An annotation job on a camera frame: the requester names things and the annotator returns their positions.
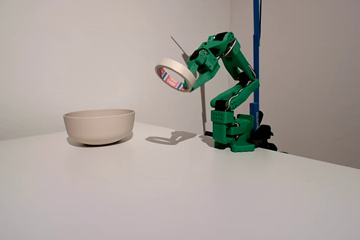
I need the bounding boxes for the black table clamp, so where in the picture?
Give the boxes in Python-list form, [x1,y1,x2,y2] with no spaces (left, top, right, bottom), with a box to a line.
[251,110,289,154]

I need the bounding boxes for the beige masking tape roll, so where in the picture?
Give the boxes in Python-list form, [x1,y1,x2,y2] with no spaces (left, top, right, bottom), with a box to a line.
[154,57,199,92]

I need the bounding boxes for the beige bowl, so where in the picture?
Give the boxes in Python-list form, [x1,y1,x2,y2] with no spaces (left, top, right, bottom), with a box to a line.
[62,108,136,146]

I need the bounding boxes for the blue vertical pole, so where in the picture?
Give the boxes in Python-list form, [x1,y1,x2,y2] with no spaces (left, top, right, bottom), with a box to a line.
[250,0,264,133]

